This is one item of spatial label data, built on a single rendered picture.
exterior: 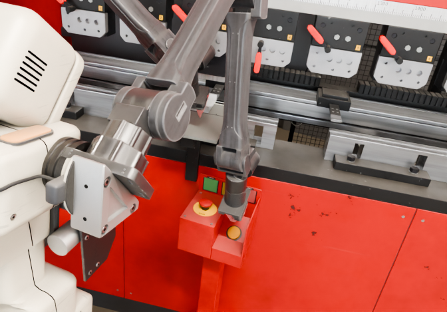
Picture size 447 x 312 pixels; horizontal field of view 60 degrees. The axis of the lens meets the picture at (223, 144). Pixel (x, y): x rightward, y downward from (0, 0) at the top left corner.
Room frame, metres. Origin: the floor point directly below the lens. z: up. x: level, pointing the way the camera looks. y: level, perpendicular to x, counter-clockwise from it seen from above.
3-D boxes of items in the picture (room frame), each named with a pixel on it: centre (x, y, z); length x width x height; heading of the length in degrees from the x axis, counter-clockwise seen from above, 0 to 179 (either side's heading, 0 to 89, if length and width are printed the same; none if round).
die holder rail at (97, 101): (1.32, 0.62, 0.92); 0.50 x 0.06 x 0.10; 82
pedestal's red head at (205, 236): (0.93, -0.02, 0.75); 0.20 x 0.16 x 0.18; 76
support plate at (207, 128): (1.09, 0.09, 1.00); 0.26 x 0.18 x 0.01; 172
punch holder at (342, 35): (1.19, -0.30, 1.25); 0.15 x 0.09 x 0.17; 82
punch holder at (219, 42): (1.24, 0.10, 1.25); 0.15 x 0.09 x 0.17; 82
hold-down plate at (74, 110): (1.26, 0.67, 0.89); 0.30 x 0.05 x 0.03; 82
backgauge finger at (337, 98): (1.33, -0.39, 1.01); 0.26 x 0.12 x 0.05; 172
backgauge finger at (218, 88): (1.39, 0.04, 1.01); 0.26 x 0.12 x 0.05; 172
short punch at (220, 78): (1.24, 0.07, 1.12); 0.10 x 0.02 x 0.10; 82
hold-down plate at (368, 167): (1.10, -0.52, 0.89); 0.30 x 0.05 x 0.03; 82
